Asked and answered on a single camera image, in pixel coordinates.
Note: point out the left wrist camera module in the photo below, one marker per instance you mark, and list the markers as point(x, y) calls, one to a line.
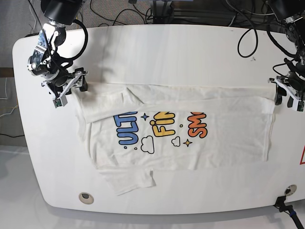
point(299, 106)

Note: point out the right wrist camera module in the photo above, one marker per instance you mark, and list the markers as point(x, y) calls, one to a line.
point(60, 102)

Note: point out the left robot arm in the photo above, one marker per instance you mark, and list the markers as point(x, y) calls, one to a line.
point(290, 15)

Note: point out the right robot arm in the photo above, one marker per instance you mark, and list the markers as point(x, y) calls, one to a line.
point(45, 61)

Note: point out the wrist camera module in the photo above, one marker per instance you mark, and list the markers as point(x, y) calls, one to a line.
point(60, 102)
point(299, 106)

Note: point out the left table cable grommet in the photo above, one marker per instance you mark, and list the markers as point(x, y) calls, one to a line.
point(86, 198)

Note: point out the table cable grommet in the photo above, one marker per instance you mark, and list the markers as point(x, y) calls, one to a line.
point(86, 198)
point(290, 190)

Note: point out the red triangle sticker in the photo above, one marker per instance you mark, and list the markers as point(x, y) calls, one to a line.
point(302, 161)

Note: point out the black clamp with cable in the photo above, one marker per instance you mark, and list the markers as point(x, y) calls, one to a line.
point(282, 207)

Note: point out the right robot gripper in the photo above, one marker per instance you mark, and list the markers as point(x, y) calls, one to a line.
point(63, 83)

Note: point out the right table cable grommet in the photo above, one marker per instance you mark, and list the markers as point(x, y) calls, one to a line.
point(290, 190)

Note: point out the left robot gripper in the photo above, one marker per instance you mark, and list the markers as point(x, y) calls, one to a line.
point(288, 85)

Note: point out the white printed T-shirt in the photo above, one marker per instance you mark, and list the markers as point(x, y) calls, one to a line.
point(131, 130)

